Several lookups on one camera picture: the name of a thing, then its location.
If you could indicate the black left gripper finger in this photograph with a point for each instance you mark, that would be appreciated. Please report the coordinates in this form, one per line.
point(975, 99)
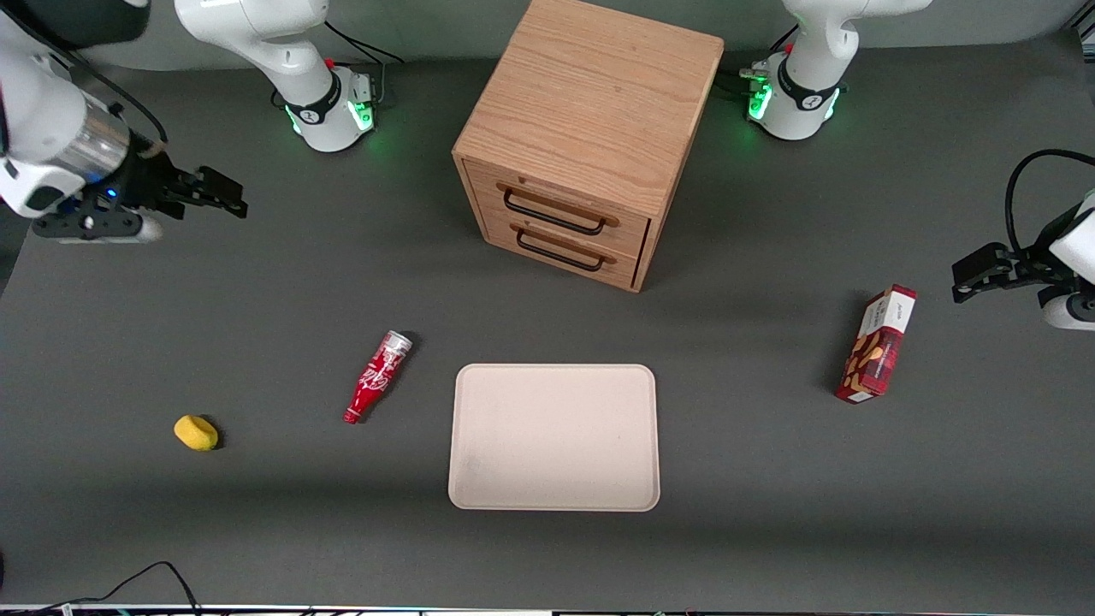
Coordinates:
point(984, 267)

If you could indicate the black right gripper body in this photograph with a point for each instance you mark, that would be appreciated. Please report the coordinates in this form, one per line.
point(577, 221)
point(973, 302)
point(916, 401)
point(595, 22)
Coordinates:
point(147, 184)

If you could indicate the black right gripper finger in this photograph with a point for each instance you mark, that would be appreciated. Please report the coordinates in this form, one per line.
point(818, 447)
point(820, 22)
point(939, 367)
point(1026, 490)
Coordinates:
point(221, 188)

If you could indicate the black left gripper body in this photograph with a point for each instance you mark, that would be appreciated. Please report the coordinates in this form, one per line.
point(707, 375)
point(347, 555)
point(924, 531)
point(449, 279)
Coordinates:
point(1033, 257)

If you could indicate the red coke bottle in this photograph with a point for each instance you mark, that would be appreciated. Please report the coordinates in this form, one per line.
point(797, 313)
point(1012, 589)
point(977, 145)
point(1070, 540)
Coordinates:
point(376, 376)

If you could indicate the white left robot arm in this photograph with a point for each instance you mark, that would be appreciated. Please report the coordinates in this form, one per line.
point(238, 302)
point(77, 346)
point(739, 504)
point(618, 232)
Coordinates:
point(813, 51)

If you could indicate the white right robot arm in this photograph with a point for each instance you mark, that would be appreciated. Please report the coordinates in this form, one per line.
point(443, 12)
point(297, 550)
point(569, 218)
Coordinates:
point(257, 34)

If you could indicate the beige rectangular tray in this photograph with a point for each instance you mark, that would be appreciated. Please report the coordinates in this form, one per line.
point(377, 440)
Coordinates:
point(554, 438)

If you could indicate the red plaid cookie box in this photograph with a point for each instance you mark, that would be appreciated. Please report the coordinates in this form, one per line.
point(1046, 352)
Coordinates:
point(877, 346)

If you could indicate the yellow sponge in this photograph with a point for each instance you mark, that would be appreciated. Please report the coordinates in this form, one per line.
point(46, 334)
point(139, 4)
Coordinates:
point(196, 433)

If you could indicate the wooden drawer front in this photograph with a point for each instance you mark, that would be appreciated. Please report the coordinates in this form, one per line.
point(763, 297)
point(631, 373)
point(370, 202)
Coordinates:
point(620, 267)
point(629, 233)

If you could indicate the wooden drawer cabinet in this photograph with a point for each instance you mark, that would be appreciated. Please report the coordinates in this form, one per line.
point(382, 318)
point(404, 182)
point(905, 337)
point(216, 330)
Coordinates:
point(590, 94)

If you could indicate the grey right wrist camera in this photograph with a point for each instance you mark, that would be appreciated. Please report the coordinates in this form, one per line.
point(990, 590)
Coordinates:
point(94, 227)

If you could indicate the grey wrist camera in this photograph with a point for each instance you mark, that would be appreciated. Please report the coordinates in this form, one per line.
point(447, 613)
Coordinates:
point(94, 227)
point(1074, 312)

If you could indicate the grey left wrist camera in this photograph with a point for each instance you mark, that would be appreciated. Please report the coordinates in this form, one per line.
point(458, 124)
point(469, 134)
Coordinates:
point(1074, 312)

